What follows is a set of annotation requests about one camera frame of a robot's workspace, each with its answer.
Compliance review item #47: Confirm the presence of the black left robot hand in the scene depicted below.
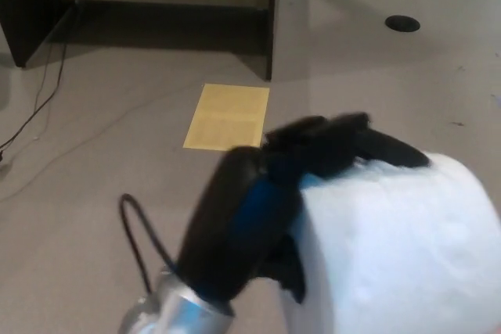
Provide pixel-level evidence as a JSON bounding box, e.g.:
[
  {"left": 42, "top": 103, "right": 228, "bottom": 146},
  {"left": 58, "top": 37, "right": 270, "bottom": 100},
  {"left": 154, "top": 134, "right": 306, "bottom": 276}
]
[{"left": 176, "top": 112, "right": 432, "bottom": 306}]

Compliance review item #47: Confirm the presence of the white toilet paper roll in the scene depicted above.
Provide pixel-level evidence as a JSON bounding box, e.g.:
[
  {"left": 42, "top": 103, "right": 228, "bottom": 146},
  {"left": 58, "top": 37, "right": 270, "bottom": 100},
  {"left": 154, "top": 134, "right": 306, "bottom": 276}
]
[{"left": 282, "top": 151, "right": 501, "bottom": 334}]

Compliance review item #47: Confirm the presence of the yellow paper sheet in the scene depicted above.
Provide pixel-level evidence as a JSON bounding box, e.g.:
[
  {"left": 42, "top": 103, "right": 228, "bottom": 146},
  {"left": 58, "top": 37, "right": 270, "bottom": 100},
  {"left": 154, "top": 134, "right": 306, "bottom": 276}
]
[{"left": 182, "top": 83, "right": 271, "bottom": 152}]

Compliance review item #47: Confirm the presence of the black round floor disc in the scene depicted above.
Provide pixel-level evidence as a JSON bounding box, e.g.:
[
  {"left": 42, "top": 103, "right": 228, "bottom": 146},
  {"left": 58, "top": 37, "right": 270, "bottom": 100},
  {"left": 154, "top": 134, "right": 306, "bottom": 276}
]
[{"left": 384, "top": 15, "right": 421, "bottom": 32}]

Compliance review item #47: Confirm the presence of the dark wooden desk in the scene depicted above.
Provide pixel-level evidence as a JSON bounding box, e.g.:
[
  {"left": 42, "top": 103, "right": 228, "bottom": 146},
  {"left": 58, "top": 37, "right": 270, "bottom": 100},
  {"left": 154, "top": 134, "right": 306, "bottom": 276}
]
[{"left": 0, "top": 0, "right": 287, "bottom": 81}]

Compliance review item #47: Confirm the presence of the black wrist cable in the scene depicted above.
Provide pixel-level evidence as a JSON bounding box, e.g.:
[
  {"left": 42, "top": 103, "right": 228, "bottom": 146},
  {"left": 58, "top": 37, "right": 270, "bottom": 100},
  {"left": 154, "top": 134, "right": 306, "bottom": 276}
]
[{"left": 118, "top": 192, "right": 186, "bottom": 296}]

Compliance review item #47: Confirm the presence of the thin grey cable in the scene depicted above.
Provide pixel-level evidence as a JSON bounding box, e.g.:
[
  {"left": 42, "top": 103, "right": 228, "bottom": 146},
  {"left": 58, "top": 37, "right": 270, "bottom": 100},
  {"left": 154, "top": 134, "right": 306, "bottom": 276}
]
[{"left": 0, "top": 84, "right": 205, "bottom": 201}]

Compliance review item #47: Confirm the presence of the thick black power cable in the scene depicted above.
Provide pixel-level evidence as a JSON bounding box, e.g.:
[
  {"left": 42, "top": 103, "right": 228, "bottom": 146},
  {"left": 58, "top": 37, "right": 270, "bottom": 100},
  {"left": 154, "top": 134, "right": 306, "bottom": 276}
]
[{"left": 0, "top": 0, "right": 92, "bottom": 152}]

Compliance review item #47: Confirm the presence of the thin dark cable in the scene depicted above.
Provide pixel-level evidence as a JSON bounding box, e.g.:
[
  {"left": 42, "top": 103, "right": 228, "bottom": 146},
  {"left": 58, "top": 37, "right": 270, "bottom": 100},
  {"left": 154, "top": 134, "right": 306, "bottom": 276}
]
[{"left": 33, "top": 0, "right": 81, "bottom": 140}]

